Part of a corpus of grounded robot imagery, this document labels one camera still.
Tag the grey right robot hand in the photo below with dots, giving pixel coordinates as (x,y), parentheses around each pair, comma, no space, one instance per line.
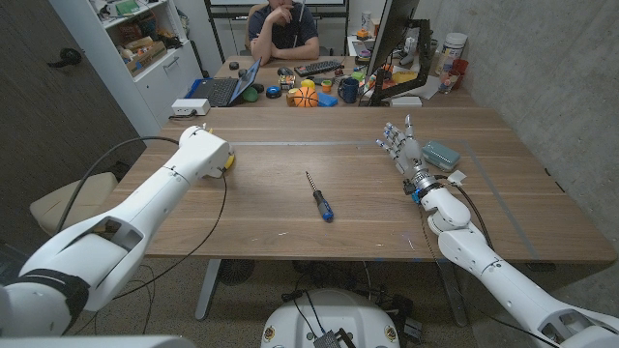
(411,154)

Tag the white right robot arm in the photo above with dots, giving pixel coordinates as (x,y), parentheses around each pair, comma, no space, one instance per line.
(503,285)

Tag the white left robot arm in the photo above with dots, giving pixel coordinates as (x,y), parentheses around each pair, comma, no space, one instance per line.
(121,227)

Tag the teal ribbed case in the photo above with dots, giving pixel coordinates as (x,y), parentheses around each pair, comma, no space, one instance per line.
(441,155)

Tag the flat white box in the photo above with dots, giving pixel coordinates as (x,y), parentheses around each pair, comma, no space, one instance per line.
(406,101)

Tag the yellow container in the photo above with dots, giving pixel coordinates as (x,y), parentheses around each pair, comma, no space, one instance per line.
(403,77)

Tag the clear drinking glass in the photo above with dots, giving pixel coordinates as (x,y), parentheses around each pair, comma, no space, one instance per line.
(447,82)

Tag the dark blue mug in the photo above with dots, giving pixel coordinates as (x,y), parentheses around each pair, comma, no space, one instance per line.
(350,90)

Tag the blue block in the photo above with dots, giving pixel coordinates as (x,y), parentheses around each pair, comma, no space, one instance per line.
(328,100)

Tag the red plastic cup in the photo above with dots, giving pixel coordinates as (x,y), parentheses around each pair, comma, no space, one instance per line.
(459,67)

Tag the black monitor stand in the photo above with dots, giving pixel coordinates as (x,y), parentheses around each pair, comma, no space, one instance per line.
(424,53)

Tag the small orange cup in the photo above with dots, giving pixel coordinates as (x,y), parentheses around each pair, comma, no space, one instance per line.
(327,86)

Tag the white lidded canister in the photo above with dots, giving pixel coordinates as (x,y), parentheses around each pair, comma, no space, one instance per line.
(452,50)

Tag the small orange basketball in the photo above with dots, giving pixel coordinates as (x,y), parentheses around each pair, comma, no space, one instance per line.
(305,97)

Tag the yellow ball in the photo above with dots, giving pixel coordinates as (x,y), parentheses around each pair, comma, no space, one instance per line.
(308,83)

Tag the black computer keyboard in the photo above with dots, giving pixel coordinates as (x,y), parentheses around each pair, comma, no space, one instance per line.
(319,67)

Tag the black computer monitor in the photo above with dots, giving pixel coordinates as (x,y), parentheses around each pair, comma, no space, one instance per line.
(394,29)

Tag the black and blue tape roll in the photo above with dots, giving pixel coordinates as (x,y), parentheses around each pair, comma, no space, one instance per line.
(274,92)

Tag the black computer mouse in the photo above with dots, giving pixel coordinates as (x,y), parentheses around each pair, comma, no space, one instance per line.
(285,71)

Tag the grey table leg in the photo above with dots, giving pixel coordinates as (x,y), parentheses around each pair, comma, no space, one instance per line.
(208,290)
(457,309)

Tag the black oval object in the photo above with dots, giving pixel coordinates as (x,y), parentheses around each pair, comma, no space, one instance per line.
(257,88)

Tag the seated person in dark shirt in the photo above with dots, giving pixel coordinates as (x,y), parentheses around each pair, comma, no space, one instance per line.
(290,34)

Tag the green ball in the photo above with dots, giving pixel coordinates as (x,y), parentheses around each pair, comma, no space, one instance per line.
(250,95)

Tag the white robot torso base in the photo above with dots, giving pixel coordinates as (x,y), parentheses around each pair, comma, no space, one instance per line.
(338,314)

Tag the small black round object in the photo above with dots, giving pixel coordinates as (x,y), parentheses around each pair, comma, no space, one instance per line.
(234,65)

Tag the open blue laptop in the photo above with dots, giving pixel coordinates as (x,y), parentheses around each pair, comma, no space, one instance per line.
(217,91)

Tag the black round fan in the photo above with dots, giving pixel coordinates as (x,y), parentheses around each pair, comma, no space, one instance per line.
(236,271)

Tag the white power strip box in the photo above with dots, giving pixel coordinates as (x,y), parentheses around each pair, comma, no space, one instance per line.
(190,106)

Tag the white shelf cabinet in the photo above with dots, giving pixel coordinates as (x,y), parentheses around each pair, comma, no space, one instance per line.
(164,82)

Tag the cardboard box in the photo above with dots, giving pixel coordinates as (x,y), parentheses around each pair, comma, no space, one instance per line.
(145,58)

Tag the beige chair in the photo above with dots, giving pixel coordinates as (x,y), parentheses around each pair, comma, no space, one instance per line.
(97,186)

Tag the green box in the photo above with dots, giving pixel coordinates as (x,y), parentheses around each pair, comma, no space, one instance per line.
(126,7)

